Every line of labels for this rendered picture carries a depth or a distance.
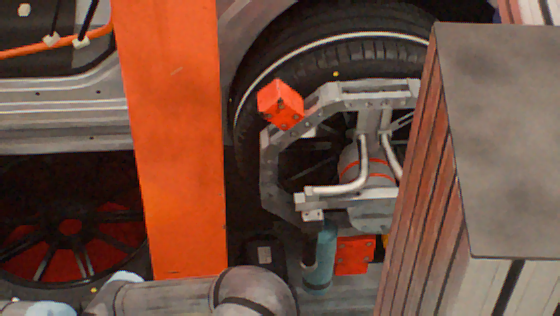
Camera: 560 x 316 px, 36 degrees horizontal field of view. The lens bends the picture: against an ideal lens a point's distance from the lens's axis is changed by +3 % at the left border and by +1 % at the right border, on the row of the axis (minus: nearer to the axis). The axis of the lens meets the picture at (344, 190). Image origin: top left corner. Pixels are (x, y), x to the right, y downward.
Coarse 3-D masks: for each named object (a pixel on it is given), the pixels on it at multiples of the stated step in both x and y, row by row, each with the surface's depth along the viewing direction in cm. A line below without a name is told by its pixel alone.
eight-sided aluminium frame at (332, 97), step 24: (312, 96) 202; (336, 96) 198; (360, 96) 198; (384, 96) 199; (408, 96) 200; (312, 120) 201; (264, 144) 207; (288, 144) 206; (264, 168) 212; (264, 192) 219; (288, 216) 229; (336, 216) 239
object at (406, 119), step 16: (352, 80) 205; (368, 80) 206; (352, 112) 216; (400, 112) 221; (336, 128) 220; (400, 128) 253; (304, 144) 223; (320, 144) 224; (336, 144) 230; (400, 144) 250; (288, 160) 241; (304, 160) 247; (320, 160) 229; (336, 160) 253; (288, 176) 232; (304, 176) 243; (320, 176) 247; (336, 176) 235; (288, 192) 234; (336, 208) 242
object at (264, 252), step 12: (252, 240) 260; (264, 240) 257; (276, 240) 255; (240, 252) 262; (252, 252) 251; (264, 252) 252; (276, 252) 252; (240, 264) 259; (252, 264) 249; (264, 264) 249; (276, 264) 249; (288, 288) 247; (300, 312) 245
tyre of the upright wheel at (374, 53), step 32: (352, 0) 212; (384, 0) 214; (288, 32) 211; (320, 32) 206; (352, 32) 204; (416, 32) 210; (256, 64) 214; (288, 64) 204; (320, 64) 200; (352, 64) 201; (384, 64) 202; (416, 64) 204; (256, 96) 208; (256, 128) 212; (256, 160) 221; (256, 192) 232
